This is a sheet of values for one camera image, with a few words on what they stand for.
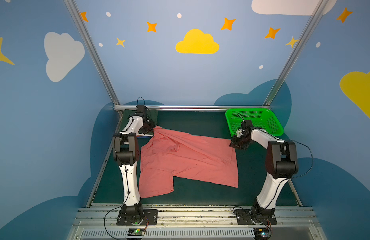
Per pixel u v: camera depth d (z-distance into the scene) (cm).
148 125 92
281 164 53
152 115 110
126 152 61
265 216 69
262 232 71
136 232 71
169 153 99
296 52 85
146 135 100
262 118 117
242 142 86
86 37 78
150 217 74
